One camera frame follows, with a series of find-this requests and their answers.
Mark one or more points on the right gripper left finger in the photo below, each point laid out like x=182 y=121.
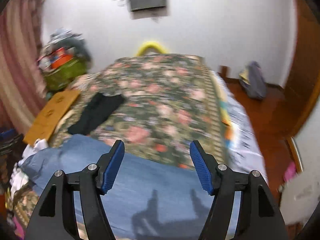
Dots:
x=54 y=214

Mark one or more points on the blue denim jeans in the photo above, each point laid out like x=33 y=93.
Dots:
x=147 y=201

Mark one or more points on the white patterned bed sheet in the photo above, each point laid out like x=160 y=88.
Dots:
x=243 y=152

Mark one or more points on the black folded garment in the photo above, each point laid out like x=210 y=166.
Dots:
x=95 y=113

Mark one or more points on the brown wooden door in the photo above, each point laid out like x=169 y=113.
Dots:
x=302 y=86

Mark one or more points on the striped pink curtain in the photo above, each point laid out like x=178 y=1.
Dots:
x=23 y=88

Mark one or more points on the purple grey backpack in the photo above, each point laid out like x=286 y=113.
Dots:
x=253 y=82

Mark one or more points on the green fabric storage box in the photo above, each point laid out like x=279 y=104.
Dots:
x=61 y=77

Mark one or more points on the floral bed quilt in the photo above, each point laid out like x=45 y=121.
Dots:
x=170 y=101

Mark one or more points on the orange box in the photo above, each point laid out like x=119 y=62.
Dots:
x=61 y=61

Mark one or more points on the grey plush toy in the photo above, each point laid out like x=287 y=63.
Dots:
x=78 y=45

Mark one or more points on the pile of clothes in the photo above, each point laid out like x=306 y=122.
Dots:
x=63 y=33

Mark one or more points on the yellow foam bed rail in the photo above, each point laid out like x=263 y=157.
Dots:
x=151 y=45

